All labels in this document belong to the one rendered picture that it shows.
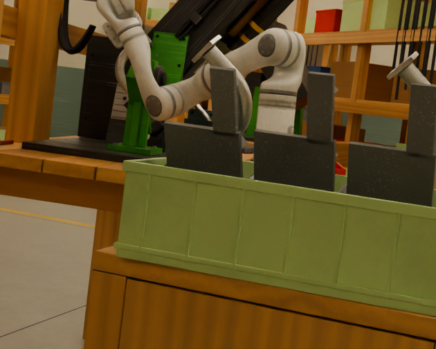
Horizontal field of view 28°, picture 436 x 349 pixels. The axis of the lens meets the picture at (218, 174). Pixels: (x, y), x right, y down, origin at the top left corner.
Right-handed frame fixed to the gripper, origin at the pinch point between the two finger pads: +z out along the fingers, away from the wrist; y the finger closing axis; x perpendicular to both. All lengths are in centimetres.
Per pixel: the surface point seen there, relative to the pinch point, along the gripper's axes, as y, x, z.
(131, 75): -17.6, 8.0, -23.8
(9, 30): 16.1, 30.2, -22.6
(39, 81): 1.5, 31.7, -14.0
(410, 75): -82, -32, -111
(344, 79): 40, -107, 341
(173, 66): -10.3, -4.1, 6.8
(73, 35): 29.2, 18.1, 29.4
